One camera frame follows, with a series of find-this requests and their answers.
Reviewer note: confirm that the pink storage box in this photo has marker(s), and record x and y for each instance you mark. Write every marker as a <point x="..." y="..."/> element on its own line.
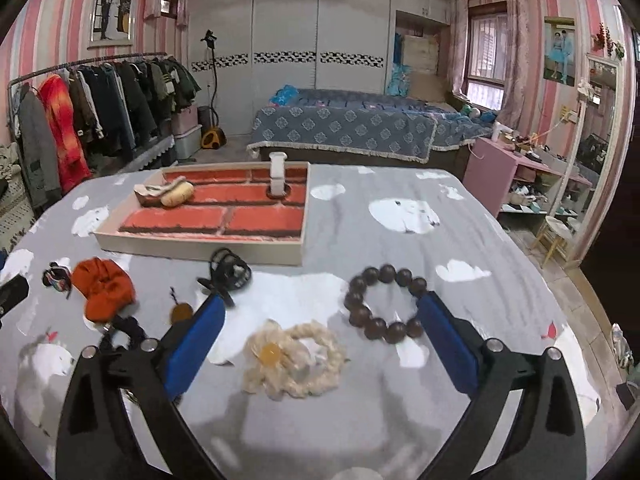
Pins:
<point x="184" y="132"/>

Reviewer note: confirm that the framed wedding poster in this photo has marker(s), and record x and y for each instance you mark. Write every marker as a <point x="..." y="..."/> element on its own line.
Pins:
<point x="112" y="5"/>

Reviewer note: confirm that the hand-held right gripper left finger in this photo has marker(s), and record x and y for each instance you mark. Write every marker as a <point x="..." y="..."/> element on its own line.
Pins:
<point x="200" y="340"/>

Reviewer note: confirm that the white lace cloth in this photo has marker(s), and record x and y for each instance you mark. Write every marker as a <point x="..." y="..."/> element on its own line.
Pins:
<point x="150" y="155"/>

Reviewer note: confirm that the orange scrunchie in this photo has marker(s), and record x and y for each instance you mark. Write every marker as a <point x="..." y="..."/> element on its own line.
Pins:
<point x="102" y="285"/>

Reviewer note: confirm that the wooden stool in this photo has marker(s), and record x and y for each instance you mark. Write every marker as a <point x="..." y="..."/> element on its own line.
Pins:
<point x="555" y="227"/>

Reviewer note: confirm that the bed with blue patterned cover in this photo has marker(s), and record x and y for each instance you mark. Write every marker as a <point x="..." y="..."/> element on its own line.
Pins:
<point x="340" y="127"/>

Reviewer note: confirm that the white sliding wardrobe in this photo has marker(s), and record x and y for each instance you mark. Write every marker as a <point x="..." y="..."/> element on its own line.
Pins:
<point x="285" y="25"/>

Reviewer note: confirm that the blue plastic bag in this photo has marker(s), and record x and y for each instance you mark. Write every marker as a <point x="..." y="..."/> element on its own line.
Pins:
<point x="286" y="95"/>

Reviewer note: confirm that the white wristband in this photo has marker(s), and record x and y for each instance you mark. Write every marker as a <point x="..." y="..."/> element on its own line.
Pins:
<point x="276" y="170"/>

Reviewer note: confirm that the amber pendant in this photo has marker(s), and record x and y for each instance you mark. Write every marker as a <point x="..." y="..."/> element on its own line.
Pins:
<point x="181" y="312"/>

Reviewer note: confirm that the pink floral curtain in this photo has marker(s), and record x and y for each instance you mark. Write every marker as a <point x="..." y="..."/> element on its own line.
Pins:
<point x="459" y="45"/>
<point x="515" y="45"/>

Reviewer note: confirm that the white standing mirror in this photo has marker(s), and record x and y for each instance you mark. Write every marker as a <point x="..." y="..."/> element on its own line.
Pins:
<point x="595" y="160"/>

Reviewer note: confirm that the black hair claw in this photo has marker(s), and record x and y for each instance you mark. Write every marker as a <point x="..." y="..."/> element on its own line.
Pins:
<point x="227" y="267"/>

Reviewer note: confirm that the turquoise cloth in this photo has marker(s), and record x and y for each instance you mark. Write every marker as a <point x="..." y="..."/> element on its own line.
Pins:
<point x="400" y="67"/>

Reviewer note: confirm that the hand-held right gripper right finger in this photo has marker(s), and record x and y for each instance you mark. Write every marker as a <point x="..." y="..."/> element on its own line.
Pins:
<point x="450" y="345"/>

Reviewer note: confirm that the metal clothes rack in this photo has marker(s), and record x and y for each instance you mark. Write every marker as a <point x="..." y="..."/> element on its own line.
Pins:
<point x="75" y="62"/>

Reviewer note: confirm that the red flower decoration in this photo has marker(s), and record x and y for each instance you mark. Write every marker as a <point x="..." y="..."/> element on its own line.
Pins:
<point x="602" y="40"/>

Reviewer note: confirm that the wooden tray with brick lining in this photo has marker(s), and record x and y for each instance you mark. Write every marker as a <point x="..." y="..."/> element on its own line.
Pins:
<point x="200" y="247"/>

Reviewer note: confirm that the cream flower scrunchie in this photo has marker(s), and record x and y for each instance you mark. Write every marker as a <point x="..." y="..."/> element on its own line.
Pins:
<point x="270" y="355"/>

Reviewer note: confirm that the garment steamer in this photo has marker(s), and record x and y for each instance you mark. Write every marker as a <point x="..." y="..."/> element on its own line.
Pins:
<point x="212" y="137"/>

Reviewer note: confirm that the beige hair clip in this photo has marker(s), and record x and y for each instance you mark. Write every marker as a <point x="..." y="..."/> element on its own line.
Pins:
<point x="150" y="191"/>

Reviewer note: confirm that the couple wall poster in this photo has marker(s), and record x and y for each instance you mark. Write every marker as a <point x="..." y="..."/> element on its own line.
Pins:
<point x="559" y="50"/>

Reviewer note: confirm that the barred window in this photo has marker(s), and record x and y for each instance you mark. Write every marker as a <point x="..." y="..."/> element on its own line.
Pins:
<point x="486" y="50"/>

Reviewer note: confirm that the cream yellow scrunchie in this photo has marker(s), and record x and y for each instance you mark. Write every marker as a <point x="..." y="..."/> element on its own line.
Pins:
<point x="177" y="194"/>

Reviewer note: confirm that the floral patterned cloth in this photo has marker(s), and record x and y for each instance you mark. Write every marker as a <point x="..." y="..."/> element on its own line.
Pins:
<point x="15" y="220"/>

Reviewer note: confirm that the row of hanging clothes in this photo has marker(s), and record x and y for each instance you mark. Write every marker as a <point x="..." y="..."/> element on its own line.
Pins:
<point x="100" y="105"/>

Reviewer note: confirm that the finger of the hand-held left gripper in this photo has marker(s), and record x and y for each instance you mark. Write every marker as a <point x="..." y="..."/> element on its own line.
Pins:
<point x="11" y="292"/>

